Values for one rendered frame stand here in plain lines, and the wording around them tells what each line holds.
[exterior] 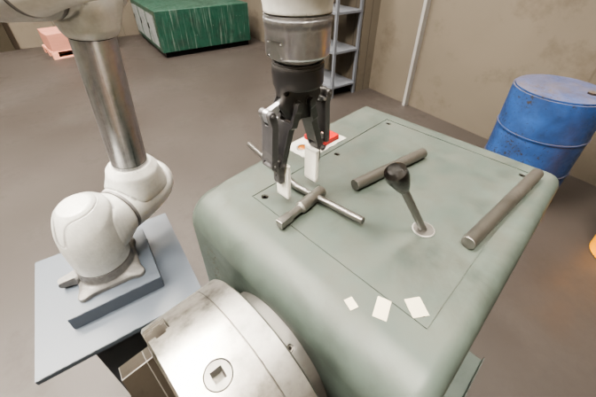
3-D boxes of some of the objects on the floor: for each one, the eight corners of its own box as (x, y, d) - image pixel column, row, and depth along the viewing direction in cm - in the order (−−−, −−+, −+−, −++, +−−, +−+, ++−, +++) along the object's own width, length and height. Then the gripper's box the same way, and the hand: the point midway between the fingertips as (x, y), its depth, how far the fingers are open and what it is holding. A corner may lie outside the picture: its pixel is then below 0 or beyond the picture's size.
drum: (560, 188, 257) (626, 87, 205) (537, 221, 226) (607, 112, 175) (489, 159, 291) (529, 66, 240) (459, 184, 261) (499, 84, 209)
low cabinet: (252, 44, 621) (248, 2, 577) (163, 58, 543) (152, 11, 499) (215, 27, 751) (209, -9, 706) (139, 36, 673) (128, -3, 628)
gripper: (324, 40, 51) (317, 158, 65) (224, 66, 40) (243, 201, 54) (361, 49, 47) (346, 174, 60) (261, 81, 36) (271, 223, 50)
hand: (298, 174), depth 55 cm, fingers open, 6 cm apart
